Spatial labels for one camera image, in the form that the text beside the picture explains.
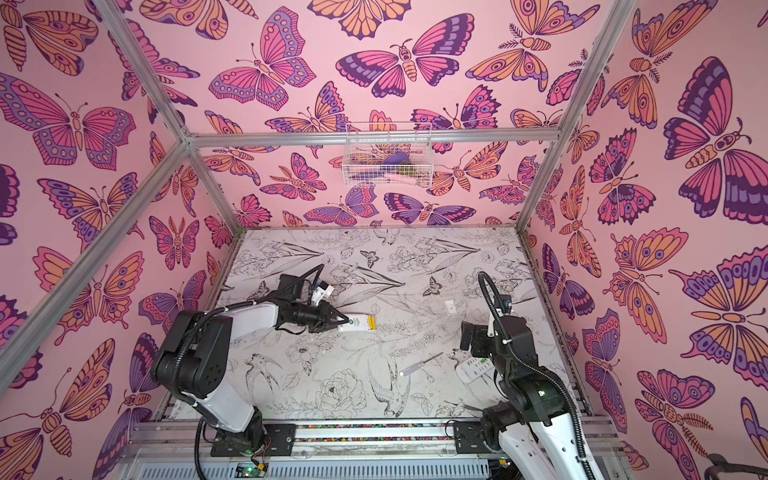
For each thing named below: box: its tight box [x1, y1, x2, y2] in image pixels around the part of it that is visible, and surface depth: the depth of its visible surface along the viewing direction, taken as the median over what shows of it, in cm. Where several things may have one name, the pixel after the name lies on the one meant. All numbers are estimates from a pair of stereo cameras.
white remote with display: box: [455, 346, 494, 384], surface depth 85 cm
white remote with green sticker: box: [338, 314, 378, 332], surface depth 90 cm
